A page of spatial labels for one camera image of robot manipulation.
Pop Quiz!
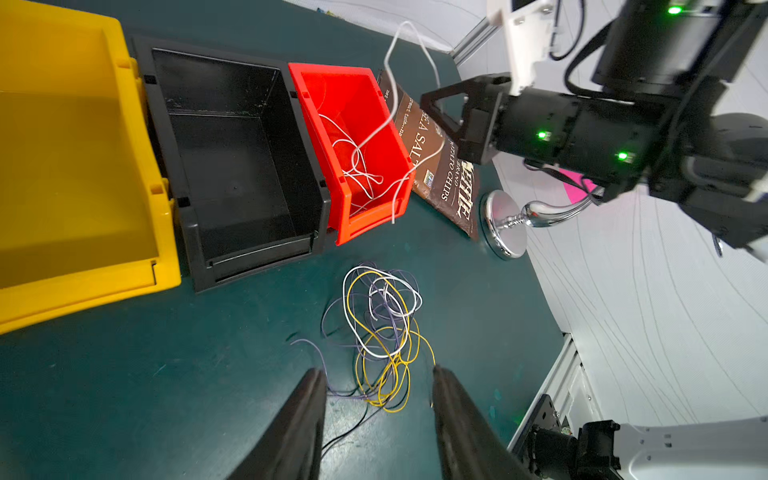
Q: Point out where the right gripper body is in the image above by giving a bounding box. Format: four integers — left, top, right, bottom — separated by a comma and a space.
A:
458, 75, 510, 165

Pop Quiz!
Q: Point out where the yellow plastic bin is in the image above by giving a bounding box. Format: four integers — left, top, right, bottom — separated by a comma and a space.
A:
1, 1, 181, 333

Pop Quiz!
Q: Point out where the pink plastic wine glass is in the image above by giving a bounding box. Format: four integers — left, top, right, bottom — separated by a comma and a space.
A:
560, 169, 597, 203

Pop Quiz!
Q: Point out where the green tabletop mat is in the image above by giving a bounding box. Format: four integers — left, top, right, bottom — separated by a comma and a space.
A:
0, 0, 565, 480

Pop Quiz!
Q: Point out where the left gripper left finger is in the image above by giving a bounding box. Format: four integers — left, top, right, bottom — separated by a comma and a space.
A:
229, 368, 327, 480

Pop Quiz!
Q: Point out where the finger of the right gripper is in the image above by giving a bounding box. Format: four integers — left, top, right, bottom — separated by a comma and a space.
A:
419, 75, 497, 111
435, 116, 474, 158

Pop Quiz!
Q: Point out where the black plastic bin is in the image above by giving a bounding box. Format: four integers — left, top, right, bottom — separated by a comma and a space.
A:
133, 36, 331, 292

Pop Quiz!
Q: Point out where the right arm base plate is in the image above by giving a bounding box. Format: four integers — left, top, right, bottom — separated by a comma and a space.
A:
511, 394, 578, 479

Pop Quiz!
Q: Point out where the red plastic bin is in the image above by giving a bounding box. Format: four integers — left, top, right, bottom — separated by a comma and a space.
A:
289, 63, 414, 246

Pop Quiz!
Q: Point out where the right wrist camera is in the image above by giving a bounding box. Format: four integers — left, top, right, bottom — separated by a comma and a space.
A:
486, 0, 557, 96

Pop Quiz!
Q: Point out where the silver glass holder stand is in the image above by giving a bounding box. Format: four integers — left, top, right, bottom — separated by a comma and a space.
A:
479, 187, 604, 260

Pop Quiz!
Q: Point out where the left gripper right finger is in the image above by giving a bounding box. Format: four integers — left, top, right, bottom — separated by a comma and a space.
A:
432, 365, 532, 480

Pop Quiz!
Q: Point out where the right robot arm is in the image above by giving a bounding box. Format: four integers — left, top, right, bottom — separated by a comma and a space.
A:
420, 1, 767, 479

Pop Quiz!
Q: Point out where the cable bundle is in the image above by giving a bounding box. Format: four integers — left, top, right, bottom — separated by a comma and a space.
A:
290, 262, 438, 457

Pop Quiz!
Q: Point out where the white cable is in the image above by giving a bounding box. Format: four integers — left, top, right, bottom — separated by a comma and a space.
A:
317, 20, 445, 224

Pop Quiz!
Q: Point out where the brown chips bag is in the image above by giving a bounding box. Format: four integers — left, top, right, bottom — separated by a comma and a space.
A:
378, 71, 480, 240

